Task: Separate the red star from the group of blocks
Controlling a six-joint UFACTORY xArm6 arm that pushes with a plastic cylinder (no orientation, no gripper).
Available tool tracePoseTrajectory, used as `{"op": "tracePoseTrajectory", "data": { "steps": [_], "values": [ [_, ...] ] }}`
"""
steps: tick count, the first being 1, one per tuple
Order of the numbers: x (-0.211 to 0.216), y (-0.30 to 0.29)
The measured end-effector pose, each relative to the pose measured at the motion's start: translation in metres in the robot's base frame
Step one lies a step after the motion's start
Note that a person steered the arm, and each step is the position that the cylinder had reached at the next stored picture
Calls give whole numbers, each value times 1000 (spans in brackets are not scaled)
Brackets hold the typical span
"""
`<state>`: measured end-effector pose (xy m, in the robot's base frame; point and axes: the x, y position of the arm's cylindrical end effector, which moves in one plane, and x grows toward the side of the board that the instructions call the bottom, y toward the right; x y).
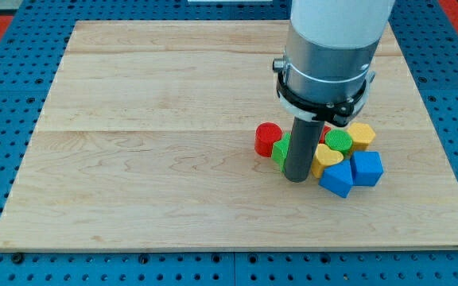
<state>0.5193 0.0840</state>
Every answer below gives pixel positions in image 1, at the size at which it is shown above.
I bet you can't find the red star block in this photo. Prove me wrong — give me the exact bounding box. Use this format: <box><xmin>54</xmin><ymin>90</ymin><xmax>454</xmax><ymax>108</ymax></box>
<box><xmin>319</xmin><ymin>126</ymin><xmax>332</xmax><ymax>144</ymax></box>

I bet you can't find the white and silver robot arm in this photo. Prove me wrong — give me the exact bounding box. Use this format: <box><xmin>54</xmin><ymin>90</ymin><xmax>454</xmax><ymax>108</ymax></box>
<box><xmin>273</xmin><ymin>0</ymin><xmax>394</xmax><ymax>127</ymax></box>

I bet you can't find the green star block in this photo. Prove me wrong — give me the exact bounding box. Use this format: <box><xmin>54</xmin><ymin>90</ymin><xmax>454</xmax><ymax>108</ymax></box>
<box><xmin>271</xmin><ymin>133</ymin><xmax>291</xmax><ymax>172</ymax></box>

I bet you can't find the red cylinder block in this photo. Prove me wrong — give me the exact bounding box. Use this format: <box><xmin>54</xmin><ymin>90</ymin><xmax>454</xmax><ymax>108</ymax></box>
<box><xmin>254</xmin><ymin>122</ymin><xmax>282</xmax><ymax>157</ymax></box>

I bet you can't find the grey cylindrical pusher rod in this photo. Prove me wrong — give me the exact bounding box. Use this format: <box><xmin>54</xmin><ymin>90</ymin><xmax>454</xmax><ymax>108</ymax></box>
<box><xmin>284</xmin><ymin>118</ymin><xmax>324</xmax><ymax>183</ymax></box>

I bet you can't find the light wooden board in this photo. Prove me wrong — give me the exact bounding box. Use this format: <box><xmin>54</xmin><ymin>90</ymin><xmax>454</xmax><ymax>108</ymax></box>
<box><xmin>0</xmin><ymin>21</ymin><xmax>458</xmax><ymax>253</ymax></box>

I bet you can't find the yellow heart block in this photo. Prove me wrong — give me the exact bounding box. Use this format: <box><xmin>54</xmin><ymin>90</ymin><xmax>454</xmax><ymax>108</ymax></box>
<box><xmin>311</xmin><ymin>144</ymin><xmax>344</xmax><ymax>179</ymax></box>

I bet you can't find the green cylinder block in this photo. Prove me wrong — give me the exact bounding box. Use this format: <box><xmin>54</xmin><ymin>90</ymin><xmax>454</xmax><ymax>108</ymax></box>
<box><xmin>324</xmin><ymin>129</ymin><xmax>353</xmax><ymax>156</ymax></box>

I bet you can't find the blue triangular block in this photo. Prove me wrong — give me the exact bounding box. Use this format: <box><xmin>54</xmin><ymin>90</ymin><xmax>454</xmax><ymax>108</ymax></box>
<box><xmin>319</xmin><ymin>160</ymin><xmax>353</xmax><ymax>198</ymax></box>

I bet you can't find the yellow hexagon block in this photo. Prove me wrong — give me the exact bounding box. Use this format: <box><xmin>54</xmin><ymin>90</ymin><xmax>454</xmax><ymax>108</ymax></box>
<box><xmin>347</xmin><ymin>122</ymin><xmax>376</xmax><ymax>153</ymax></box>

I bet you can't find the blue cube block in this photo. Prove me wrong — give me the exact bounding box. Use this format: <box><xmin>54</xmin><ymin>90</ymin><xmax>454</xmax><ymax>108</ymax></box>
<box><xmin>350</xmin><ymin>151</ymin><xmax>384</xmax><ymax>187</ymax></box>

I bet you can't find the black clamp ring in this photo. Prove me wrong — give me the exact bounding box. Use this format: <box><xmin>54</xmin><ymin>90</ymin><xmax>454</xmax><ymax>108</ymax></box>
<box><xmin>275</xmin><ymin>71</ymin><xmax>367</xmax><ymax>129</ymax></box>

